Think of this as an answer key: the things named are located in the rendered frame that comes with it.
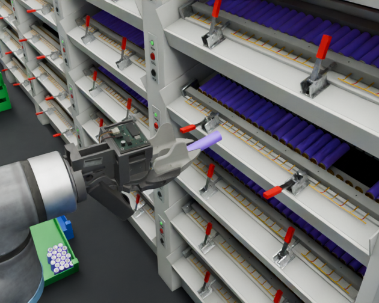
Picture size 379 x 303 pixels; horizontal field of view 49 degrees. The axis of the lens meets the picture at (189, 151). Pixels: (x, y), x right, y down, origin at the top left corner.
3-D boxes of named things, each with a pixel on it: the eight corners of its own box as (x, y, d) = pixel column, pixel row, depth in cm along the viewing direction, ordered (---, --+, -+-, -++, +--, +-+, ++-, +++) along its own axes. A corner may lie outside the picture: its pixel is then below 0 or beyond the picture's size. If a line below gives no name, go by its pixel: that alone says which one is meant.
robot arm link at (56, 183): (50, 233, 58) (32, 187, 64) (85, 221, 61) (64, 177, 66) (41, 189, 52) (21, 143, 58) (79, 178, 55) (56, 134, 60)
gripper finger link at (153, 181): (184, 174, 65) (130, 189, 61) (183, 180, 66) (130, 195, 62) (172, 154, 68) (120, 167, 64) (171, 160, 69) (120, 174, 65)
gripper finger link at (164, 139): (197, 120, 67) (146, 138, 63) (193, 148, 71) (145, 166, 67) (186, 110, 69) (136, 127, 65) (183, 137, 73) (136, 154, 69)
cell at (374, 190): (390, 167, 72) (365, 190, 71) (400, 172, 71) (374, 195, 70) (390, 174, 74) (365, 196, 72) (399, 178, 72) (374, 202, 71)
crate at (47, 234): (79, 270, 155) (79, 262, 149) (23, 296, 145) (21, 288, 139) (48, 206, 168) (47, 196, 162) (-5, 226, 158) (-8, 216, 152)
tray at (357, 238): (370, 270, 68) (370, 240, 62) (171, 118, 110) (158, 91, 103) (447, 194, 73) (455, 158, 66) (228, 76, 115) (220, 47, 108)
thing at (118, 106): (156, 163, 127) (139, 131, 118) (79, 91, 169) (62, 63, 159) (207, 124, 132) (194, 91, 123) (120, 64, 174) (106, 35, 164)
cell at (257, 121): (280, 112, 92) (258, 130, 91) (275, 109, 93) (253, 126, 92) (279, 106, 91) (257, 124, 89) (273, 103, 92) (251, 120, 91)
